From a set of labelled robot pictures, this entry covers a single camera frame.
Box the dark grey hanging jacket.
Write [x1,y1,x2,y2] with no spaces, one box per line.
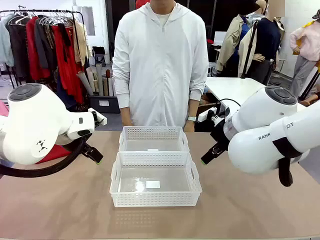
[34,15,58,71]

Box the mannequin in navy top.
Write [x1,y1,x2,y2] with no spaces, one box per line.
[238,0,286,86]

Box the white perforated plastic basket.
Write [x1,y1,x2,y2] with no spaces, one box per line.
[109,150,203,208]
[118,125,190,154]

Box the black hanging scarf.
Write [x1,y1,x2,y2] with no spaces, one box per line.
[57,22,73,63]

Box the red cap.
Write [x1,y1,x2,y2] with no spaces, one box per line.
[135,0,151,10]

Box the thin black camera cable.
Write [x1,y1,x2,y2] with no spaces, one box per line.
[216,98,241,111]

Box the person's right hand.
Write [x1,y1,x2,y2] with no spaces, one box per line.
[121,107,134,127]

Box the person in white hoodie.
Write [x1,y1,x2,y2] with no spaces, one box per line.
[111,0,210,128]

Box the brown cardboard tube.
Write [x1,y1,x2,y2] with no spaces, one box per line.
[105,69,112,97]

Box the red hanging dress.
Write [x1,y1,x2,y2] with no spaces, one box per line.
[51,24,86,105]

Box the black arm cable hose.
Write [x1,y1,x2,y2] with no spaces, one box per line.
[0,132,93,179]
[272,136,311,188]

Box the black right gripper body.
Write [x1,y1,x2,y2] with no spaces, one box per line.
[210,117,230,150]

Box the black storage bin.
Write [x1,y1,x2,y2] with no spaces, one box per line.
[87,94,121,115]

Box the black tripod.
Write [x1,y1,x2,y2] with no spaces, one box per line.
[240,21,259,79]
[298,72,320,102]

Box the white table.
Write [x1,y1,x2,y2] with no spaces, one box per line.
[203,76,307,112]

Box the grey paper roll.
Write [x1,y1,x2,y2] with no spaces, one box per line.
[76,70,95,97]

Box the light blue hanging garment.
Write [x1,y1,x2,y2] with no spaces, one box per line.
[0,13,15,68]

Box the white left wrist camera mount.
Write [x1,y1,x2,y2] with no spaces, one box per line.
[87,107,108,126]

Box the person's left forearm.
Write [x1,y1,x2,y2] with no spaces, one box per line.
[187,98,200,118]

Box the mannequin in beige trench coat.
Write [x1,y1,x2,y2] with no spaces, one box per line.
[215,13,252,78]

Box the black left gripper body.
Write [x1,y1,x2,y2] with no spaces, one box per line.
[79,139,97,157]

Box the black hat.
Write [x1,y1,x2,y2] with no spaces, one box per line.
[236,0,262,16]

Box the white paper roll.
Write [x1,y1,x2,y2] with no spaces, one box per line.
[108,77,118,97]

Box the black chair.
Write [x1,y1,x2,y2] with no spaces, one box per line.
[91,46,107,68]

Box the mannequin in pink hoodie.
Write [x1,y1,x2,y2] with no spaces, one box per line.
[289,21,320,100]

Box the pink cloth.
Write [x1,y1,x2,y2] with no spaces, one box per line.
[0,101,10,118]

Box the person's left hand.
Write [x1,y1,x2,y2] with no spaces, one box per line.
[183,121,196,133]

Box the navy blue garment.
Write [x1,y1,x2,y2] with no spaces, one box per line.
[56,72,77,111]

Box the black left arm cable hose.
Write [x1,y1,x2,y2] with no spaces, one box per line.
[0,132,93,179]

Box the black metal clothes rack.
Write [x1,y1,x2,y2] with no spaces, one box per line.
[0,9,87,120]

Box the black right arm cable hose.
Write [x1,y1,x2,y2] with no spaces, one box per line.
[272,136,311,188]

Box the dark brown hanging garment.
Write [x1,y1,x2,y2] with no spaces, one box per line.
[5,22,31,80]

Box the white power strip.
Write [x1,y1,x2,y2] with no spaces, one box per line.
[196,106,218,123]

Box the red hanging coat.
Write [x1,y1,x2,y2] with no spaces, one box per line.
[25,16,52,81]

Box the beige cardboard tube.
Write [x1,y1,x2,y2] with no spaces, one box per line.
[95,63,104,97]

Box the white sign board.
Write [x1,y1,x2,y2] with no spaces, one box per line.
[213,31,228,48]

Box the brown cardboard box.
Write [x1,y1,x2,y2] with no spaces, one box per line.
[197,93,220,117]

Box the beige hanging garment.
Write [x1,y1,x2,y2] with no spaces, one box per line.
[73,19,90,68]

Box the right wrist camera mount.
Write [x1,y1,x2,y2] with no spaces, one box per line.
[211,107,227,123]

